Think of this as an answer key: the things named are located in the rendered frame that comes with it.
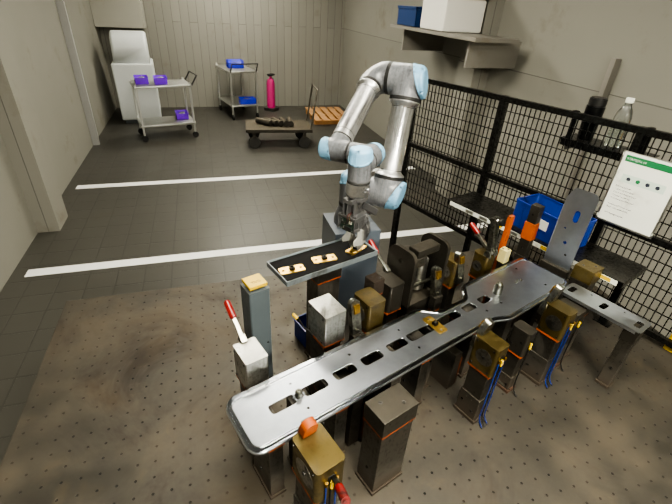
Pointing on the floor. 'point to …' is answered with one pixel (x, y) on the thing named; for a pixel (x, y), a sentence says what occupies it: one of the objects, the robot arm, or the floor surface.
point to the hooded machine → (140, 59)
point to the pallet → (327, 115)
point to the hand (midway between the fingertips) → (356, 245)
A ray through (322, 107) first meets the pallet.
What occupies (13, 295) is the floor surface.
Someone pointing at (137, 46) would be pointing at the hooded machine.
